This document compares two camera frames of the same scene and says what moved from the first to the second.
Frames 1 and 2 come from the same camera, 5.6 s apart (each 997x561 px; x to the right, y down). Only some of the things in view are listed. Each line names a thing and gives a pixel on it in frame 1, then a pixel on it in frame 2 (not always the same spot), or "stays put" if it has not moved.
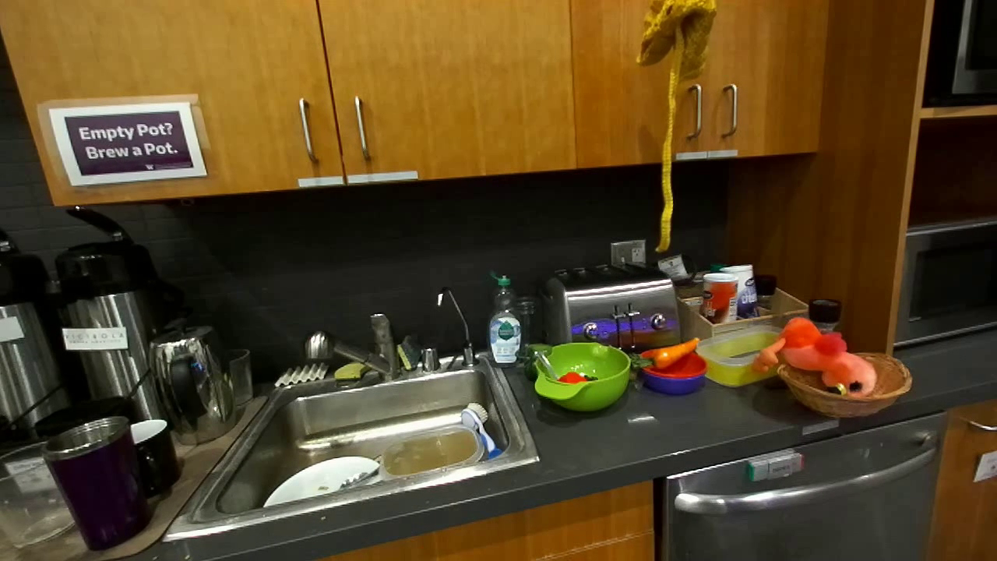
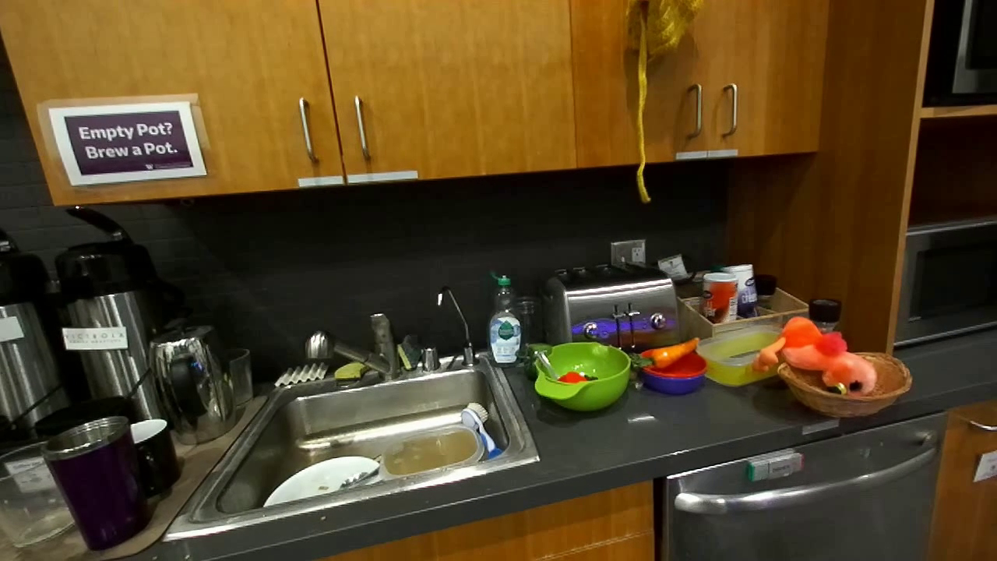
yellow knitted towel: [677, 35] -> [655, 27]
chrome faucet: [441, 296] stays put
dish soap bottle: [504, 328] stays put
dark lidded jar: [767, 285] stays put
